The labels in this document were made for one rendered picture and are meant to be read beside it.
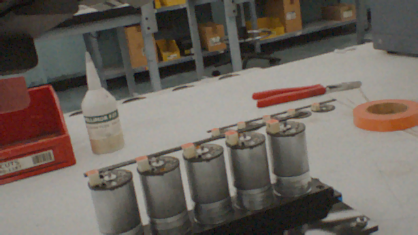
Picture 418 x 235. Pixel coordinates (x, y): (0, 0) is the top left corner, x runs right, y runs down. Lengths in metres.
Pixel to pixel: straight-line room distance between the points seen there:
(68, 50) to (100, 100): 4.17
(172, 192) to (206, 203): 0.02
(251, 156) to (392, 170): 0.14
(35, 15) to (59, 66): 4.41
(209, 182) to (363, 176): 0.14
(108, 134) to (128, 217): 0.24
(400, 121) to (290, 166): 0.18
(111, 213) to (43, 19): 0.11
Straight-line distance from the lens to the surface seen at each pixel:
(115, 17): 2.62
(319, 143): 0.47
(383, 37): 0.77
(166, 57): 4.40
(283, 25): 4.92
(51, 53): 4.67
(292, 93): 0.60
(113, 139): 0.53
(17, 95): 0.34
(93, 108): 0.52
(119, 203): 0.29
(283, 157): 0.32
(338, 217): 0.33
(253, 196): 0.32
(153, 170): 0.29
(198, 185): 0.30
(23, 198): 0.47
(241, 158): 0.31
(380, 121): 0.48
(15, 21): 0.28
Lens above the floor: 0.92
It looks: 17 degrees down
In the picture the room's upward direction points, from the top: 9 degrees counter-clockwise
